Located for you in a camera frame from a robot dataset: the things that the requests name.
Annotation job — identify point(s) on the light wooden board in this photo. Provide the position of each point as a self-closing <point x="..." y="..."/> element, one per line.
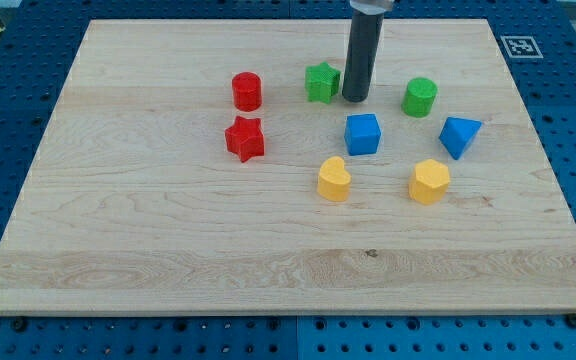
<point x="133" y="206"/>

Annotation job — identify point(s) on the white fiducial marker tag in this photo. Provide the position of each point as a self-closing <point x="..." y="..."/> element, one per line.
<point x="521" y="47"/>

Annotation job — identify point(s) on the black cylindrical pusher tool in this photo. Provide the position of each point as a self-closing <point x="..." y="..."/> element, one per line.
<point x="361" y="52"/>

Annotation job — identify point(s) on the blue cube block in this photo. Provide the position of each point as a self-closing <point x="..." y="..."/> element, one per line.
<point x="362" y="134"/>

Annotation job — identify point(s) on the red cylinder block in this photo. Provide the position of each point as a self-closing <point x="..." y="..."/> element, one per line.
<point x="247" y="91"/>

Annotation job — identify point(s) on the green cylinder block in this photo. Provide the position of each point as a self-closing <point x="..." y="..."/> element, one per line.
<point x="419" y="97"/>

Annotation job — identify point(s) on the red star block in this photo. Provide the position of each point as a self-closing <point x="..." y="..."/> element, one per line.
<point x="245" y="138"/>

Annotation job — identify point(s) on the yellow hexagon block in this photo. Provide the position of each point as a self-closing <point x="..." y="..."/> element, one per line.
<point x="429" y="181"/>

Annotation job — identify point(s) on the yellow heart block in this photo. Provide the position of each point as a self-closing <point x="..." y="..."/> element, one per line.
<point x="334" y="180"/>

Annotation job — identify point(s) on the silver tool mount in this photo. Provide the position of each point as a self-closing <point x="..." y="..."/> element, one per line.
<point x="372" y="7"/>

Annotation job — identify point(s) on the blue triangular prism block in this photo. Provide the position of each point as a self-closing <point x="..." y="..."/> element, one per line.
<point x="458" y="134"/>

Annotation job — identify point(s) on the green star block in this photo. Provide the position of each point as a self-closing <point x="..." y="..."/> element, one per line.
<point x="321" y="82"/>

